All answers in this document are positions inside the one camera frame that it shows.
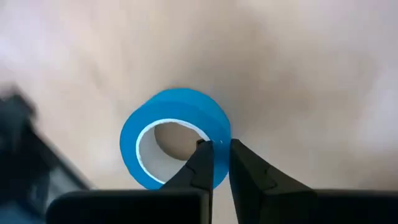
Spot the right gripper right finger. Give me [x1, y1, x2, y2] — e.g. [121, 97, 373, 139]
[229, 139, 398, 224]

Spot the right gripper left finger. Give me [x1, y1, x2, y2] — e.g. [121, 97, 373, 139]
[46, 139, 215, 224]

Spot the blue tape roll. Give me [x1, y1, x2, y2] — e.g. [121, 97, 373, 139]
[119, 87, 233, 191]

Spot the black aluminium table frame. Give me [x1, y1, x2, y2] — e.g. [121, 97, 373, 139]
[0, 83, 94, 224]

